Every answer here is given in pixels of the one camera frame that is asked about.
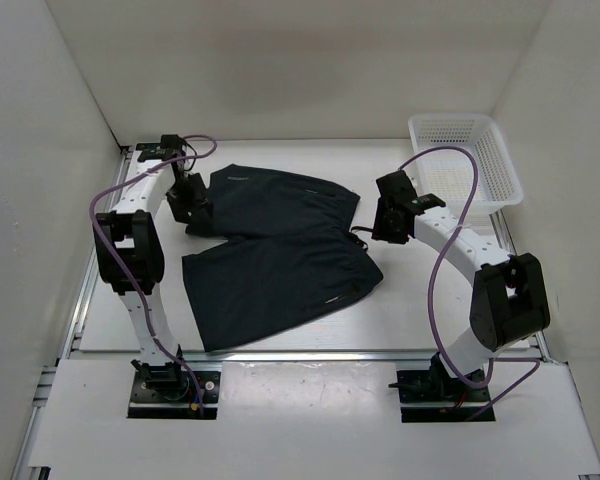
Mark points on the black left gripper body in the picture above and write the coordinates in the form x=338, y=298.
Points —
x=188, y=195

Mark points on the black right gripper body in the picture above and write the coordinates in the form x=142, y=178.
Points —
x=384, y=230

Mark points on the dark navy shorts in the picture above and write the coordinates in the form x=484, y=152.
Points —
x=289, y=257

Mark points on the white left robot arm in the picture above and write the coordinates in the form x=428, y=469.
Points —
x=131, y=260

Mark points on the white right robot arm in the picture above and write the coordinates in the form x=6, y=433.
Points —
x=508, y=300

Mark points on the white perforated plastic basket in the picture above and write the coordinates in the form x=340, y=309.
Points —
x=465, y=151

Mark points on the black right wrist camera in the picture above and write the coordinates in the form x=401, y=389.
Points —
x=396, y=188

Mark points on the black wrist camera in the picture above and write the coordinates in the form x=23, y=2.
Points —
x=172, y=145
x=396, y=188

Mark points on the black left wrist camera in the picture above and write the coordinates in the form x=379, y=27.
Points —
x=172, y=145

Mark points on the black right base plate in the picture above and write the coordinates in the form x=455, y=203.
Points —
x=420, y=404

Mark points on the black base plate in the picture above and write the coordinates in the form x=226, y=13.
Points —
x=420, y=404
x=180, y=404

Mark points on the aluminium frame rail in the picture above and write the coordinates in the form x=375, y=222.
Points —
x=312, y=403

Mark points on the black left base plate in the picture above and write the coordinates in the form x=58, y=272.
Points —
x=180, y=404

